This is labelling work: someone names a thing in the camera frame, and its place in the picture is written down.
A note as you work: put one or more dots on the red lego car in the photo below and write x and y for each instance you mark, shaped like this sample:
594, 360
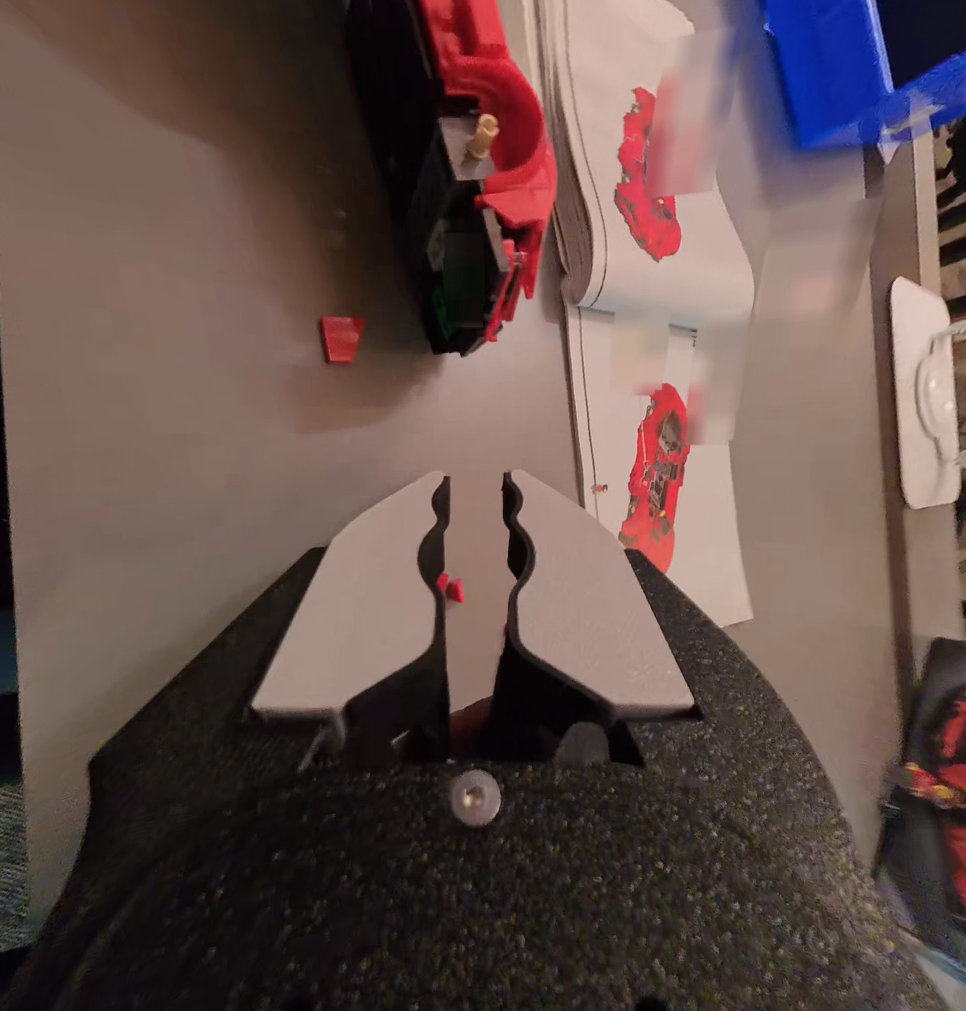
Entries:
514, 103

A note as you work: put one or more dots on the blue plastic bin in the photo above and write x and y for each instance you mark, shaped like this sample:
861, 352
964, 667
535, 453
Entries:
830, 71

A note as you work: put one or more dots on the lego instruction booklet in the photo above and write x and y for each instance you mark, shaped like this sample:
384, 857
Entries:
688, 261

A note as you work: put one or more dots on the red lego wedge tile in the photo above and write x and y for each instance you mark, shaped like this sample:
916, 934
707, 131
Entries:
342, 340

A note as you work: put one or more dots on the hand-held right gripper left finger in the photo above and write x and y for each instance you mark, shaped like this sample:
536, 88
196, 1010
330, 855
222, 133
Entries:
356, 624

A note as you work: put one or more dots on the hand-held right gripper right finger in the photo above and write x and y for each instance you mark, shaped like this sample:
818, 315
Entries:
601, 632

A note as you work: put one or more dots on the white rounded pad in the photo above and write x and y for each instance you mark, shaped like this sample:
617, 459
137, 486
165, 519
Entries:
921, 395

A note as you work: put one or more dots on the lego set box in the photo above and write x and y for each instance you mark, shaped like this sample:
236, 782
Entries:
956, 750

